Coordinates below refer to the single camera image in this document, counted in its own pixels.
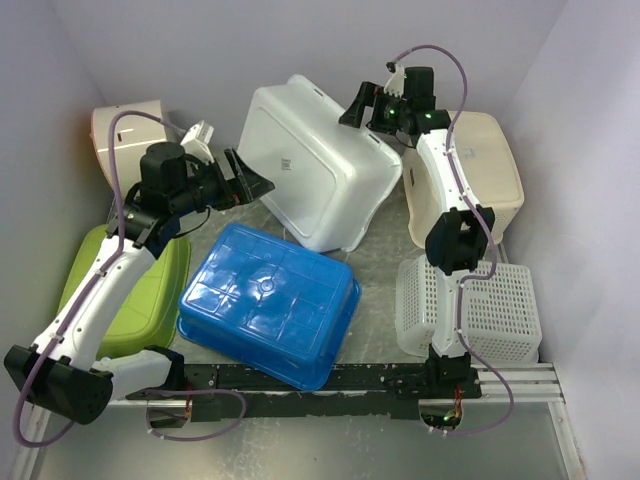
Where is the blue plastic tub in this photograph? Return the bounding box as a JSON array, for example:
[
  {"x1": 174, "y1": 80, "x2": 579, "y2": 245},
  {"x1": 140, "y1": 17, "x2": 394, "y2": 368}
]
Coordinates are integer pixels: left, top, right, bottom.
[{"x1": 177, "y1": 223, "x2": 361, "y2": 391}]

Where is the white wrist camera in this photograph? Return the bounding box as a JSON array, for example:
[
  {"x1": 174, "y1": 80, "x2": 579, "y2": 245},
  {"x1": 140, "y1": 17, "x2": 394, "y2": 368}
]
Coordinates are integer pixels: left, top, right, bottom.
[
  {"x1": 180, "y1": 120, "x2": 215, "y2": 165},
  {"x1": 383, "y1": 61, "x2": 406, "y2": 98}
]

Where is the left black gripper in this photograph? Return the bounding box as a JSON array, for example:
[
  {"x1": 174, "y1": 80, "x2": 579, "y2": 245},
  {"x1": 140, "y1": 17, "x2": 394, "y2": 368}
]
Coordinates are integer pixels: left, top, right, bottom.
[{"x1": 172, "y1": 147, "x2": 276, "y2": 216}]

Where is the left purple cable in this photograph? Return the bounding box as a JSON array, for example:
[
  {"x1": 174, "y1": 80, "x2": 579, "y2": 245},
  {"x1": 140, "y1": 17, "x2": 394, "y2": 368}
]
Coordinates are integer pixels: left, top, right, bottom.
[{"x1": 11, "y1": 110, "x2": 248, "y2": 448}]

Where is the large cream perforated basket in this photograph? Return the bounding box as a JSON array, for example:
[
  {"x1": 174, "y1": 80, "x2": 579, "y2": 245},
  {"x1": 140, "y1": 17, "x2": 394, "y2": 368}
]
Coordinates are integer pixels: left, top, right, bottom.
[{"x1": 402, "y1": 111, "x2": 524, "y2": 247}]

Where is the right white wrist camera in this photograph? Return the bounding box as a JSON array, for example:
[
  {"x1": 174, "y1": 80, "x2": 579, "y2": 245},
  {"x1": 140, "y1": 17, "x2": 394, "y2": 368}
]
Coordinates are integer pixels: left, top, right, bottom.
[{"x1": 383, "y1": 61, "x2": 406, "y2": 98}]

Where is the white plastic tub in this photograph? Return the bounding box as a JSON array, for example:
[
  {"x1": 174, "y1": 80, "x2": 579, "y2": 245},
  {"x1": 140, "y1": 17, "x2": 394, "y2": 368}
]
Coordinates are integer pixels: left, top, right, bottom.
[{"x1": 238, "y1": 74, "x2": 402, "y2": 253}]

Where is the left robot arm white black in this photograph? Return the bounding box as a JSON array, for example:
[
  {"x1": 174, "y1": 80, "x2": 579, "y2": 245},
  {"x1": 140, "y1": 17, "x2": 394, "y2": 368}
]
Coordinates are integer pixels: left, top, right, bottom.
[{"x1": 4, "y1": 142, "x2": 275, "y2": 429}]

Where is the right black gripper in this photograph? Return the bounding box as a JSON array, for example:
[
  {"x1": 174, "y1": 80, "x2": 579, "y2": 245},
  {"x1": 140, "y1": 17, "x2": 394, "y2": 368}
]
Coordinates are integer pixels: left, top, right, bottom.
[{"x1": 338, "y1": 83, "x2": 408, "y2": 137}]

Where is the green plastic tub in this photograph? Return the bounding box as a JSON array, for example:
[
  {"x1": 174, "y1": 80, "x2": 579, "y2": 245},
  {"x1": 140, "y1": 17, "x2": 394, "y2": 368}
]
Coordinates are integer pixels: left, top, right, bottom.
[{"x1": 58, "y1": 223, "x2": 192, "y2": 360}]

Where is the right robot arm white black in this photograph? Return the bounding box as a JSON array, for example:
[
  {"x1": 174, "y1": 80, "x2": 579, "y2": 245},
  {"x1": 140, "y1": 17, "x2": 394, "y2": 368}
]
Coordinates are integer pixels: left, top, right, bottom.
[{"x1": 338, "y1": 62, "x2": 495, "y2": 400}]

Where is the cream cylindrical appliance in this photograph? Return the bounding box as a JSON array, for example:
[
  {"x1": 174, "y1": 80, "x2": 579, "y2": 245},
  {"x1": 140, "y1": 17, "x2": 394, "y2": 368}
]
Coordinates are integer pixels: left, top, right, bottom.
[{"x1": 91, "y1": 100, "x2": 176, "y2": 197}]

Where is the white perforated basket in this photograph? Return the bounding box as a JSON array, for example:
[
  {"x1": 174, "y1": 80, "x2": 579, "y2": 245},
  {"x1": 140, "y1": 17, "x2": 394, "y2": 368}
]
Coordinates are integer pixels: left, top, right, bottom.
[{"x1": 395, "y1": 255, "x2": 542, "y2": 364}]

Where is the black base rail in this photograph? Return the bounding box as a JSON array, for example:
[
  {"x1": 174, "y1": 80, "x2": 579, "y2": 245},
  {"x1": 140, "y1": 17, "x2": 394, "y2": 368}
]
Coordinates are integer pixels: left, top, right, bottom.
[{"x1": 124, "y1": 362, "x2": 484, "y2": 424}]

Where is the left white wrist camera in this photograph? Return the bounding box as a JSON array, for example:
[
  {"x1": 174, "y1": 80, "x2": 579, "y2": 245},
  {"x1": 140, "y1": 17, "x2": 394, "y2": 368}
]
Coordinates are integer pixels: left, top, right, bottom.
[{"x1": 180, "y1": 120, "x2": 215, "y2": 165}]

